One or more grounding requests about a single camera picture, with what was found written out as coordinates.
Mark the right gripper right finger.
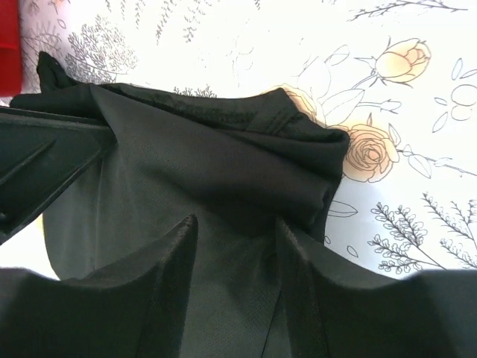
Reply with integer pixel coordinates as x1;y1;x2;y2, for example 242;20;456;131
277;220;476;357

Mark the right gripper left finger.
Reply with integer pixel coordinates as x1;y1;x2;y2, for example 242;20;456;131
1;216;198;357

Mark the red plastic bin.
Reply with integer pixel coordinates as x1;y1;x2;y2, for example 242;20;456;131
0;0;22;97

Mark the floral table mat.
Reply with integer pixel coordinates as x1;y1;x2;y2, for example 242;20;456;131
19;1;476;277

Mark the black t shirt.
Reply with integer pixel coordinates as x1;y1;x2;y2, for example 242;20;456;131
10;54;349;357

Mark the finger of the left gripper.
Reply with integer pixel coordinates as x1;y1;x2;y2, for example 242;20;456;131
1;107;116;242

